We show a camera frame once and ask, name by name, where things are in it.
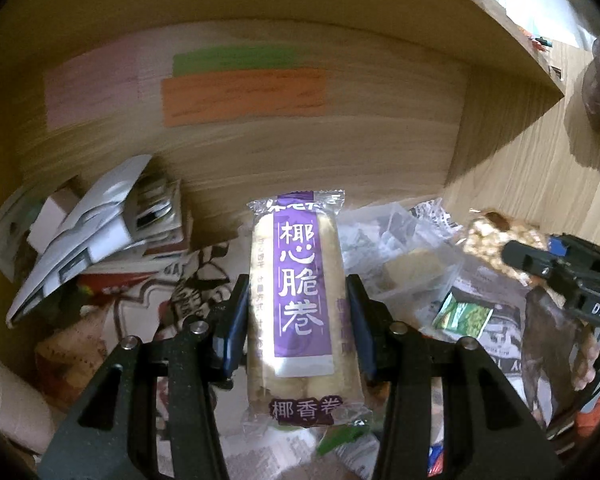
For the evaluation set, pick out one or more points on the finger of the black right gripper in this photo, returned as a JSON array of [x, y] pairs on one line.
[[532, 262]]

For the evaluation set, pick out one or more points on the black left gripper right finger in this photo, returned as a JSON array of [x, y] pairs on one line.
[[489, 432]]

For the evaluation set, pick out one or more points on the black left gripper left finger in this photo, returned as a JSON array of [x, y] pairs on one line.
[[111, 432]]

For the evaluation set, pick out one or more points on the peanut snack bag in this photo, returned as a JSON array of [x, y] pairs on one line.
[[487, 233]]

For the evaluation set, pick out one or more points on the green peas snack packet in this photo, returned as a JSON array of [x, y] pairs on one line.
[[464, 318]]

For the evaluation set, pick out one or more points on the purple coconut roll packet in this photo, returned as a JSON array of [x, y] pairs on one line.
[[302, 364]]

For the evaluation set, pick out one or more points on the beige cracker packet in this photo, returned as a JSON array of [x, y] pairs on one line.
[[419, 264]]

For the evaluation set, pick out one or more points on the green round jelly cup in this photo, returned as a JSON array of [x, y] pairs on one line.
[[335, 436]]

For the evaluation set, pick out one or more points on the person's right hand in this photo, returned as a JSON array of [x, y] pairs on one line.
[[587, 352]]

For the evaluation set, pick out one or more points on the black white patterned bag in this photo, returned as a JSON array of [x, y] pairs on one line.
[[151, 298]]

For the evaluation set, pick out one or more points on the clear plastic container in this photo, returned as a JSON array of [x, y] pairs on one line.
[[371, 236]]

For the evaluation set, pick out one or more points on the stack of magazines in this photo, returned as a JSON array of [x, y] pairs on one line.
[[129, 209]]

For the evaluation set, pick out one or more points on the white box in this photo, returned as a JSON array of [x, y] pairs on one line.
[[26, 418]]

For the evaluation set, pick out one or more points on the orange sticky note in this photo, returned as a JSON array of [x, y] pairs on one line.
[[224, 96]]

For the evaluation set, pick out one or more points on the pink sticky note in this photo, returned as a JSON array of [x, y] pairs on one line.
[[92, 85]]

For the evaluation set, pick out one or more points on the green sticky note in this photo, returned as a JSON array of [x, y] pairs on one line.
[[228, 58]]

